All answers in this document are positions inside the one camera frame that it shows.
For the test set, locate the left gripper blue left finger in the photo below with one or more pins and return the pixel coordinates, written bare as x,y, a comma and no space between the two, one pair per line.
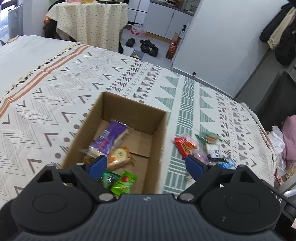
97,167

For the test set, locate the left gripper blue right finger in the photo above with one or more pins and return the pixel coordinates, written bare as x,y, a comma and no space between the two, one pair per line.
195,167

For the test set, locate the purple pastry packet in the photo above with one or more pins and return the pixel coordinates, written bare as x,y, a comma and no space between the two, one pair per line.
200,155

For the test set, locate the orange sandwich snack packet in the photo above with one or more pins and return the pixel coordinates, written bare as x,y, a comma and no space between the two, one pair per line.
117,158

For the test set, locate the white black snack packet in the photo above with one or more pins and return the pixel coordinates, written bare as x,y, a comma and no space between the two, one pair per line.
214,153

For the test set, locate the red snack bar packet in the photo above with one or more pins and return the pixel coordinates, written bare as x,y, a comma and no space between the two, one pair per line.
182,148

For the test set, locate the pink orange snack packet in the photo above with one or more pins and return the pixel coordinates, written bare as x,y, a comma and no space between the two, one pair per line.
190,142

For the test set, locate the green snack packet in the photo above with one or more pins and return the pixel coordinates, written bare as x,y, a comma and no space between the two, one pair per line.
118,184

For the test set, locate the blue snack packet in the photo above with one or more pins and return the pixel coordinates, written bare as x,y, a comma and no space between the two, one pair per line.
228,163

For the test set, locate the green biscuit packet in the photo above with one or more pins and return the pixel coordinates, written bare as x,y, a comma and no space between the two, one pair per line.
209,137

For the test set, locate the purple bread snack packet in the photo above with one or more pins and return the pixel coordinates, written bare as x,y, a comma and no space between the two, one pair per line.
109,139

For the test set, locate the brown cardboard box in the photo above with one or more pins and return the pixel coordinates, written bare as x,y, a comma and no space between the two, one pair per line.
145,140

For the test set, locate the patterned bed blanket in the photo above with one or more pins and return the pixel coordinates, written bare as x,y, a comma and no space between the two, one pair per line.
42,113

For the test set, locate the white crumpled cloth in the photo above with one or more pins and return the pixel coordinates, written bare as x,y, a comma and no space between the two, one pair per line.
276,137

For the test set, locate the pink cloth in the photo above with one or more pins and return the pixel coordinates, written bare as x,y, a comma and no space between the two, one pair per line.
288,129

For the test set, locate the black chair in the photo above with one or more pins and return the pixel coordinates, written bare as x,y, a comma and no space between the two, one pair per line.
278,102

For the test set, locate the black slipper single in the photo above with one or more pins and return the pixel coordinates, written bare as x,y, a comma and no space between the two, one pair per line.
130,42

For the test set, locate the black shoes pile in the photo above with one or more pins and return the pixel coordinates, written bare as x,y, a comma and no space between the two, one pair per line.
148,47

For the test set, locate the white bed sheet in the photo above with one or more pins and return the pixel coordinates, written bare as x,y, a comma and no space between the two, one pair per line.
24,54

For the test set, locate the round table with dotted cloth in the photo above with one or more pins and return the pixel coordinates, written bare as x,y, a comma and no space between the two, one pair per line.
94,24

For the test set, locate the pink water bottle pack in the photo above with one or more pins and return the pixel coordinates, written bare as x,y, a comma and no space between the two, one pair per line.
138,30

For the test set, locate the white kitchen cabinet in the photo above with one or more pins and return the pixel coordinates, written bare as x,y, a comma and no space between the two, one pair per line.
159,18

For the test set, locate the hanging coats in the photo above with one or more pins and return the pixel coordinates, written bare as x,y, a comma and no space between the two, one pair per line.
279,35

